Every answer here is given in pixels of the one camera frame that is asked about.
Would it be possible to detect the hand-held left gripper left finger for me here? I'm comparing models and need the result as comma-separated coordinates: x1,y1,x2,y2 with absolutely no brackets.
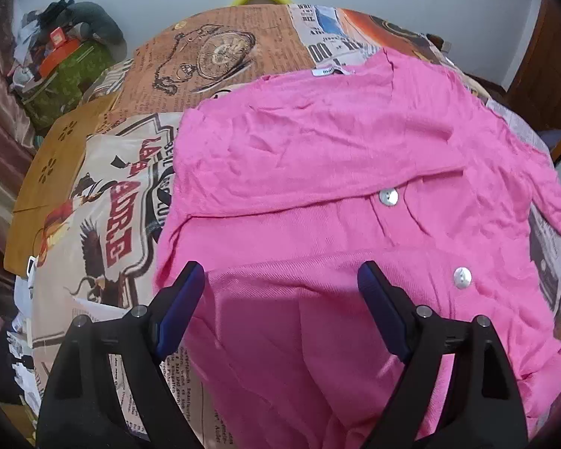
36,261,206,449

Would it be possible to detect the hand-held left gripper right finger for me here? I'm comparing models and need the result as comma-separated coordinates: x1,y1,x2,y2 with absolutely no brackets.
358,260,529,449

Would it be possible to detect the pink knit cardigan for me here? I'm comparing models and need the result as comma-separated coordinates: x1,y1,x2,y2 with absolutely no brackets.
153,48,561,449

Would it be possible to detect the printed blanket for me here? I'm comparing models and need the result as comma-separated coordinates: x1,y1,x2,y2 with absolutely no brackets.
4,4,561,449

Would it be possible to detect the mustard flower-pattern cloth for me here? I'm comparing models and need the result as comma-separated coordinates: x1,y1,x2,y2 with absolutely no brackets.
4,96,122,274

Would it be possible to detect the brown curtain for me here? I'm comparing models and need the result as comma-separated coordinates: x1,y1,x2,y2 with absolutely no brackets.
0,0,39,286

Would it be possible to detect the green printed bag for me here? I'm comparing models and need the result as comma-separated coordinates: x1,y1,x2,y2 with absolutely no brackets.
21,40,119,129

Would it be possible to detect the orange box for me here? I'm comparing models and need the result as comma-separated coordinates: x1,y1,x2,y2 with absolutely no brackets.
38,28,82,76

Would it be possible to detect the wooden door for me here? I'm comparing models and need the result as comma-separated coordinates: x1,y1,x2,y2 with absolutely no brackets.
505,0,561,164

